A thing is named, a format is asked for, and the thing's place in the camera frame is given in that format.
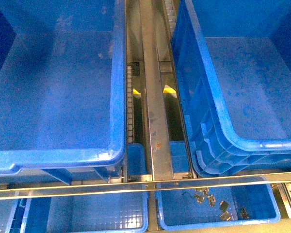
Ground white roller strip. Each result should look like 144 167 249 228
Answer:
126 62 140 144

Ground blue empty middle bin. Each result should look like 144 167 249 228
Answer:
0 0 126 184

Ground blue stacked target bin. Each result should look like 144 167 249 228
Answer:
172 0 291 177

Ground small metal parts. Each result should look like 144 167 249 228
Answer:
180 187 241 223

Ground blue lower bin right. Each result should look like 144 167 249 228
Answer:
155 177 281 231

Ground blue lower bin far left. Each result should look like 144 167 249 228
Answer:
0 199 24 233

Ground metal rack frame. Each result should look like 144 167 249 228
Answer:
0 0 291 230

